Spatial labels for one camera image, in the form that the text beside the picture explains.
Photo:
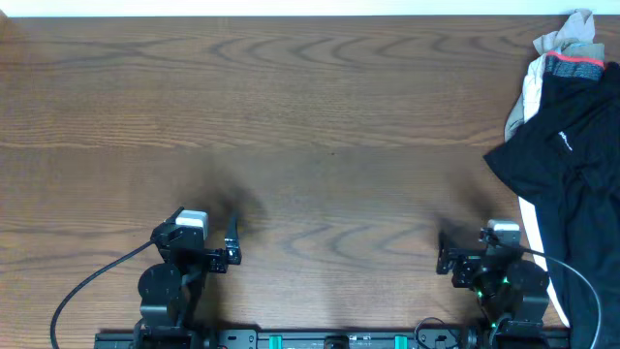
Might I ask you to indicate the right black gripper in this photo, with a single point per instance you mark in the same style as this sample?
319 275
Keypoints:
469 262

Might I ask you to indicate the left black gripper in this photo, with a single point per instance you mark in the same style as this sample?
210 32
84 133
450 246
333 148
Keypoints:
206 259

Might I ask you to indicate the beige garment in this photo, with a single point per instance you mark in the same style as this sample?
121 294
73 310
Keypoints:
574 39

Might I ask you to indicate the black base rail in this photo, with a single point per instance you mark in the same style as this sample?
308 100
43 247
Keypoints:
250 339

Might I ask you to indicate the black t-shirt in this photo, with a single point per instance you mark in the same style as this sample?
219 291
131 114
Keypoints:
571 142

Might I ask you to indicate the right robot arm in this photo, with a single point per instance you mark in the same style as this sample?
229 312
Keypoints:
510 291

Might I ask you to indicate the white garment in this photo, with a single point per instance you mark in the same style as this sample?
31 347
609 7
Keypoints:
531 100

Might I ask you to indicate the black shorts red waistband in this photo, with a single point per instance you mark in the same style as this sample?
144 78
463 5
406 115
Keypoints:
589 230

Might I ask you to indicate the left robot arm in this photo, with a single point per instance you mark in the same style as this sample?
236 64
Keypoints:
170 291

